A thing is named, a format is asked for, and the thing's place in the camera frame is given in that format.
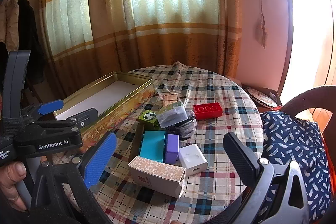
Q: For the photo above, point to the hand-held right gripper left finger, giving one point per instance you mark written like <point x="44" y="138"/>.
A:
<point x="101" y="158"/>

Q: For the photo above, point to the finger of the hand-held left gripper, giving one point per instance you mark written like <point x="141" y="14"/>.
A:
<point x="51" y="106"/>
<point x="84" y="117"/>

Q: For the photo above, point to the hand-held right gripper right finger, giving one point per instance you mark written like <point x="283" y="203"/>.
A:
<point x="240" y="158"/>

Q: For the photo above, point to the gold tin box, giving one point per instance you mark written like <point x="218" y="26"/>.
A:
<point x="118" y="111"/>

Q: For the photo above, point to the white square box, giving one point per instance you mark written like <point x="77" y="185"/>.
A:
<point x="193" y="158"/>

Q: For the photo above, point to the teal building brick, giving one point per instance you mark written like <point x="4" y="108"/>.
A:
<point x="152" y="145"/>

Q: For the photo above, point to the beige patterned carton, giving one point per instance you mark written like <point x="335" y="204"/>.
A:
<point x="155" y="174"/>

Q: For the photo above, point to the red building brick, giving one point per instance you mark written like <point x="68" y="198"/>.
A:
<point x="207" y="111"/>

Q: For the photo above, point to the grey speckled pouch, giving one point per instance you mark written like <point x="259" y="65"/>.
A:
<point x="187" y="129"/>

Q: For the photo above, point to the green block with ball print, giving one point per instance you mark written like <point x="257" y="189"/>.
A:
<point x="148" y="119"/>

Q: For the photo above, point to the purple block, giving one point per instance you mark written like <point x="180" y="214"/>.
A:
<point x="172" y="149"/>

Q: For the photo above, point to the clear plastic case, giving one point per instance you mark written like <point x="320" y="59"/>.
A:
<point x="172" y="115"/>

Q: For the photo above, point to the brown wooden box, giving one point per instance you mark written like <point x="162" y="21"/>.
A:
<point x="170" y="100"/>

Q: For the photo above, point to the person's left hand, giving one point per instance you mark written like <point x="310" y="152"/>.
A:
<point x="13" y="176"/>

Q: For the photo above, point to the blue feather-print cushion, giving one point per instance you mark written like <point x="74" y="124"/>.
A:
<point x="294" y="140"/>

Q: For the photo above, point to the round patterned plate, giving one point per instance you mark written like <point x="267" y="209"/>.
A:
<point x="262" y="98"/>

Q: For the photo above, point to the black coat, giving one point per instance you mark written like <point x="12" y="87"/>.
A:
<point x="29" y="35"/>

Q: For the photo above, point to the brown wooden chair back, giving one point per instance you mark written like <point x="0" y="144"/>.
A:
<point x="302" y="100"/>

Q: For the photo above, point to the beige quilted jacket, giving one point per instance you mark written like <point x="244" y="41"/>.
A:
<point x="10" y="22"/>

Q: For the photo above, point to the cream and orange curtain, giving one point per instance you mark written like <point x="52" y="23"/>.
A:
<point x="170" y="29"/>

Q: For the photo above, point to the hanging tassel ornament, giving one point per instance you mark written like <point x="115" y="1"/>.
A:
<point x="261" y="29"/>

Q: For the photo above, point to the wooden door frame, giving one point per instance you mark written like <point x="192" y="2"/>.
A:
<point x="290" y="29"/>

